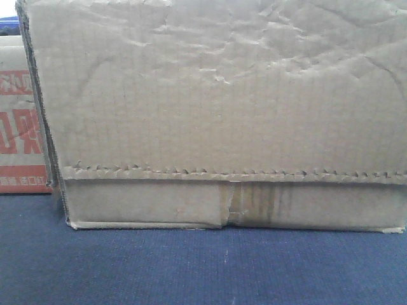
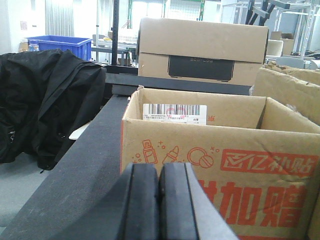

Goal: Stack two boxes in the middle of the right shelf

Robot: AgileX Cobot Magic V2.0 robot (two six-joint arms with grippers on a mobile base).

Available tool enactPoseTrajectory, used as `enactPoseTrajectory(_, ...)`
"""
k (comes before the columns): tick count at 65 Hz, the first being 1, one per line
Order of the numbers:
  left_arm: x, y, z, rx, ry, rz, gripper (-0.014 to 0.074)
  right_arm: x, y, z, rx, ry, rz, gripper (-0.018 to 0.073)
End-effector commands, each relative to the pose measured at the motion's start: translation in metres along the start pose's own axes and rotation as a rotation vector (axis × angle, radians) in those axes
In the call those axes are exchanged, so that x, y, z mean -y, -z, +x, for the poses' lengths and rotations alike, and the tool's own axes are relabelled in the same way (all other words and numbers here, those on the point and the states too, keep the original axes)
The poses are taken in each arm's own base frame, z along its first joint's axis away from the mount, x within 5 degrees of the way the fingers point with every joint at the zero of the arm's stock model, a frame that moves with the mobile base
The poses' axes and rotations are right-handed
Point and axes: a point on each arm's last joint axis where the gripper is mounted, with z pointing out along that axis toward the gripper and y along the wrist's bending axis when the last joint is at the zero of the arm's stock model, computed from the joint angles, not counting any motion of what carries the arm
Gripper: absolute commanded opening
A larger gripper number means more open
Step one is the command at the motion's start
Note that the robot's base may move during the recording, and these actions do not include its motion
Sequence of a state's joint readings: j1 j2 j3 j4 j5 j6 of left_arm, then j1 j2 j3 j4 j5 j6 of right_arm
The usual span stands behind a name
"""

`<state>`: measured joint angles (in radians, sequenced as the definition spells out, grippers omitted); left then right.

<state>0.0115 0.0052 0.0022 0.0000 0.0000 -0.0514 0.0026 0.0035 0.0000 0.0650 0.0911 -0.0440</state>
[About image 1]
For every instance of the blue cloth mat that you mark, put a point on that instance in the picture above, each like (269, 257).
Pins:
(44, 261)

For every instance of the plain brown cardboard box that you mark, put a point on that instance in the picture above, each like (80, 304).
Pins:
(205, 114)

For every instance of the blue bin behind boxes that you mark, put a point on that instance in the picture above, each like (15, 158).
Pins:
(10, 26)

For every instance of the red printed cardboard box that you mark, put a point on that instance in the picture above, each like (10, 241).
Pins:
(22, 159)

